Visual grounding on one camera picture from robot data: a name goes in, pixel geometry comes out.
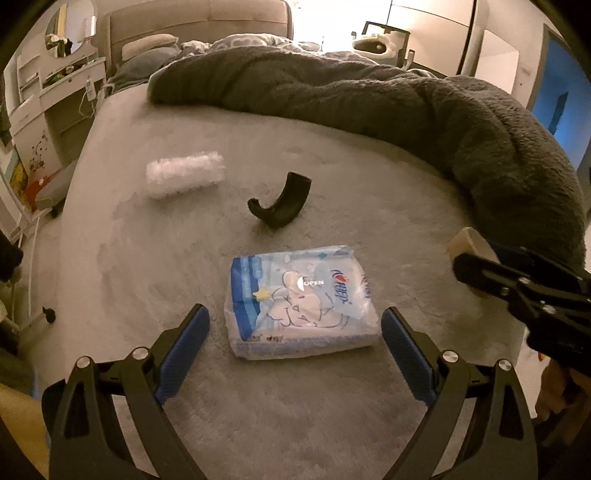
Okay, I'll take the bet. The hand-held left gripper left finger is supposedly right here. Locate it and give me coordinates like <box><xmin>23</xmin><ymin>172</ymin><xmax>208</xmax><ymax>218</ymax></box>
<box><xmin>41</xmin><ymin>303</ymin><xmax>211</xmax><ymax>480</ymax></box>

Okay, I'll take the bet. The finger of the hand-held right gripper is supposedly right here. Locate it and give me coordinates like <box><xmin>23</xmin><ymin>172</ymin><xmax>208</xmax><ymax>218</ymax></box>
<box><xmin>453</xmin><ymin>252</ymin><xmax>533</xmax><ymax>304</ymax></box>
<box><xmin>491</xmin><ymin>242</ymin><xmax>591</xmax><ymax>297</ymax></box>

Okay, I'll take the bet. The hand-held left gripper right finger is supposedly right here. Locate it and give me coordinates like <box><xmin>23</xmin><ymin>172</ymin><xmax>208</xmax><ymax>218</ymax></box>
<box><xmin>381</xmin><ymin>306</ymin><xmax>541</xmax><ymax>480</ymax></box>

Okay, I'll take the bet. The beige block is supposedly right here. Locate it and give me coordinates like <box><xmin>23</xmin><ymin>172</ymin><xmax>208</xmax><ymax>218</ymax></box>
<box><xmin>447</xmin><ymin>227</ymin><xmax>509</xmax><ymax>298</ymax></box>

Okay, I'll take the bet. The blue wet wipes pack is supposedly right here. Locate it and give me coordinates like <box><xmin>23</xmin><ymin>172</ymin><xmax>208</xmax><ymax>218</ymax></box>
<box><xmin>224</xmin><ymin>244</ymin><xmax>380</xmax><ymax>361</ymax></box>

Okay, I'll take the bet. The person's right hand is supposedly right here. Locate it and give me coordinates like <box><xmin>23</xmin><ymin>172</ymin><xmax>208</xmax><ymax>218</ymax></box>
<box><xmin>537</xmin><ymin>361</ymin><xmax>576</xmax><ymax>415</ymax></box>

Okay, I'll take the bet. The grey bed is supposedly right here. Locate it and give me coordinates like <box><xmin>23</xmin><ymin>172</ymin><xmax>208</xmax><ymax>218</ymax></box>
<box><xmin>32</xmin><ymin>69</ymin><xmax>541</xmax><ymax>480</ymax></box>

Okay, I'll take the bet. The white rolling stand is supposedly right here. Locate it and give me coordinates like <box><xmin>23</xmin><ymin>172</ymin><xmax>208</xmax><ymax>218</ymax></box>
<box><xmin>0</xmin><ymin>210</ymin><xmax>57</xmax><ymax>342</ymax></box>

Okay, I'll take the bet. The black curved plastic piece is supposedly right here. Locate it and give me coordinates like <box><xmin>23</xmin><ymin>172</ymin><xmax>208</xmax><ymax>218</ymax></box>
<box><xmin>247</xmin><ymin>172</ymin><xmax>312</xmax><ymax>230</ymax></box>

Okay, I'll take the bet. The grey green curtain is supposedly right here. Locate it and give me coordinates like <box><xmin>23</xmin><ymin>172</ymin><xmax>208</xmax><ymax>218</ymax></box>
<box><xmin>0</xmin><ymin>344</ymin><xmax>37</xmax><ymax>398</ymax></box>

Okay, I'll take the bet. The white fluffy roll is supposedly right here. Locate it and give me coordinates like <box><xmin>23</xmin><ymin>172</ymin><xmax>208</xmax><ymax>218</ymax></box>
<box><xmin>146</xmin><ymin>150</ymin><xmax>226</xmax><ymax>200</ymax></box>

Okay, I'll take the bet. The blue lit panel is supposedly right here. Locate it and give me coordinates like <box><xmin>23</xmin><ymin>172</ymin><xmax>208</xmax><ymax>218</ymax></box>
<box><xmin>530</xmin><ymin>23</ymin><xmax>591</xmax><ymax>168</ymax></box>

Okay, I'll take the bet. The yellow curtain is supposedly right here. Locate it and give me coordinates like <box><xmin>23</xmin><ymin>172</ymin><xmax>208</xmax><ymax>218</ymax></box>
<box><xmin>0</xmin><ymin>387</ymin><xmax>49</xmax><ymax>478</ymax></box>

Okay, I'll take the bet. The black hanging garment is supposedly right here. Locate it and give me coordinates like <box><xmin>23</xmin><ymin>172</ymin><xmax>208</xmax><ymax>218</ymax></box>
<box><xmin>0</xmin><ymin>228</ymin><xmax>25</xmax><ymax>283</ymax></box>

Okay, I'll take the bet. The dark grey fleece blanket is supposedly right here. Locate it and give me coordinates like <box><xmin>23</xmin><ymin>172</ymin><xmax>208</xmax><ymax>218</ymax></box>
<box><xmin>148</xmin><ymin>46</ymin><xmax>587</xmax><ymax>273</ymax></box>

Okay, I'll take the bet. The grey padded stool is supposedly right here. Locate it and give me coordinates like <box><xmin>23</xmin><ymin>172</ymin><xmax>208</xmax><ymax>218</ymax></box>
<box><xmin>36</xmin><ymin>161</ymin><xmax>80</xmax><ymax>217</ymax></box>

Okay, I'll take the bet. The orange box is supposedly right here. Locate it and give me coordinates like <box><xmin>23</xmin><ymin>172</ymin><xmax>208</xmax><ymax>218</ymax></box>
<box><xmin>25</xmin><ymin>178</ymin><xmax>47</xmax><ymax>208</ymax></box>

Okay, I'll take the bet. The white wardrobe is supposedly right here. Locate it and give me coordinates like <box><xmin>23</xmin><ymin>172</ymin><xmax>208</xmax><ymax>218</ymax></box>
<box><xmin>462</xmin><ymin>0</ymin><xmax>546</xmax><ymax>95</ymax></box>

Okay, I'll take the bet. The yellow picture board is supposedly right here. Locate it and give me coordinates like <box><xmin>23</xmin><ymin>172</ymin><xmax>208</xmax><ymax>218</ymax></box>
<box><xmin>7</xmin><ymin>159</ymin><xmax>28</xmax><ymax>204</ymax></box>

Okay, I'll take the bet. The chair with white cushion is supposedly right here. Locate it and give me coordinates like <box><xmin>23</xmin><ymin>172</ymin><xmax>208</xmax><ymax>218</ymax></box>
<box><xmin>351</xmin><ymin>21</ymin><xmax>411</xmax><ymax>70</ymax></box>

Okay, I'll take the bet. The white dresser with flower stickers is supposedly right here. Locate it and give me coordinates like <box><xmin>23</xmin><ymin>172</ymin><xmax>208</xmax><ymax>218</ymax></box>
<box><xmin>4</xmin><ymin>46</ymin><xmax>109</xmax><ymax>195</ymax></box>

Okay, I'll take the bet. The grey blue pillow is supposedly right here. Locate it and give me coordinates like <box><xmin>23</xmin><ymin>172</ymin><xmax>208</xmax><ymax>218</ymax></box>
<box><xmin>113</xmin><ymin>46</ymin><xmax>181</xmax><ymax>86</ymax></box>

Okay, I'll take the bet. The beige pillow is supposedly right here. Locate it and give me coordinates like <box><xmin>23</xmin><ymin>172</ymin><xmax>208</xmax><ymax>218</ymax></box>
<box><xmin>121</xmin><ymin>33</ymin><xmax>178</xmax><ymax>58</ymax></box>

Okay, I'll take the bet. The patterned grey duvet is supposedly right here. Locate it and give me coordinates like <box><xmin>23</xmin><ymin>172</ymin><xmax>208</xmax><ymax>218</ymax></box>
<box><xmin>180</xmin><ymin>34</ymin><xmax>324</xmax><ymax>58</ymax></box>

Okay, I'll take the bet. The beige padded headboard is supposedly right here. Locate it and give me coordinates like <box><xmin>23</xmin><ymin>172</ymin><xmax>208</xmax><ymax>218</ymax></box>
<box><xmin>99</xmin><ymin>0</ymin><xmax>294</xmax><ymax>75</ymax></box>

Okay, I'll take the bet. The white charger cable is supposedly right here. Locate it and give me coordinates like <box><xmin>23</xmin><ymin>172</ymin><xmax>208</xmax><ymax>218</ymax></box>
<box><xmin>78</xmin><ymin>78</ymin><xmax>109</xmax><ymax>118</ymax></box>

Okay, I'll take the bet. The round wall mirror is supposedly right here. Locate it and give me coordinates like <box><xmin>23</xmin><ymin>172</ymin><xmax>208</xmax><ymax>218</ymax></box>
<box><xmin>45</xmin><ymin>0</ymin><xmax>95</xmax><ymax>58</ymax></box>

